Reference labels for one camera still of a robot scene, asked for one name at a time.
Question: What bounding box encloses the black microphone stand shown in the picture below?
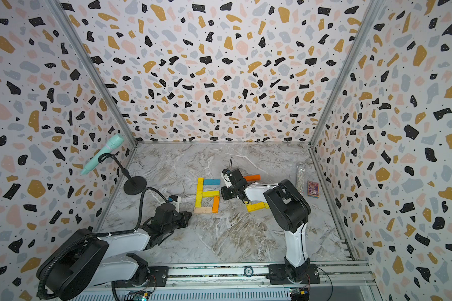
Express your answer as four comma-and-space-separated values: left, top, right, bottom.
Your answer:
99, 153, 147, 196

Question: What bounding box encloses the pink card box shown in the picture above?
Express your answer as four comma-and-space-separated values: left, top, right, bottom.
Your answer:
307, 181, 320, 198

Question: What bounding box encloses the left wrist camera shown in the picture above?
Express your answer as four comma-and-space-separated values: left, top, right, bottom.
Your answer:
168, 195, 181, 212

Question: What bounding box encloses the teal block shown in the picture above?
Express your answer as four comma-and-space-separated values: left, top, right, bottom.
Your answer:
203, 179, 221, 186

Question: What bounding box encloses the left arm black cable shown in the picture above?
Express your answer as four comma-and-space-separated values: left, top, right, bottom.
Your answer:
36, 187, 170, 301

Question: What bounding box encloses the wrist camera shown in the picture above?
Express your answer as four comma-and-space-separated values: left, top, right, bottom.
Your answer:
222, 168, 232, 188
168, 195, 181, 212

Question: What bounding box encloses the yellow block front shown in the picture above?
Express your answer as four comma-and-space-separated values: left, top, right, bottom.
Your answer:
246, 202, 266, 212

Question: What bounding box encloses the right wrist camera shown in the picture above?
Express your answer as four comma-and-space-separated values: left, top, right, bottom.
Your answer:
222, 168, 232, 188

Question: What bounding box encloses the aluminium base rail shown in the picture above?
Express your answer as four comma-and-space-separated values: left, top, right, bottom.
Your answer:
75, 261, 382, 300

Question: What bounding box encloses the mint green microphone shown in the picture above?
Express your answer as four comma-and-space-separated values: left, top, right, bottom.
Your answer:
81, 134, 124, 175

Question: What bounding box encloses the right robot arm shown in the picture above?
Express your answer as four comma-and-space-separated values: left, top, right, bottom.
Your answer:
221, 168, 311, 282

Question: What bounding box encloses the glitter tube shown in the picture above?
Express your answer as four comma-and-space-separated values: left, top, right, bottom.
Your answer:
296, 163, 306, 196

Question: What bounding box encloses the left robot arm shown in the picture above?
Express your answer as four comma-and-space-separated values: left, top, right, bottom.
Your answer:
36, 203, 193, 300

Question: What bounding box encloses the orange block small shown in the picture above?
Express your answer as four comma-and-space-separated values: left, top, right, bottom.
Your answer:
212, 196, 220, 213

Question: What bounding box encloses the beige wooden block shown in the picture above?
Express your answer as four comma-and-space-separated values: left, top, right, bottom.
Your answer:
193, 207, 212, 214

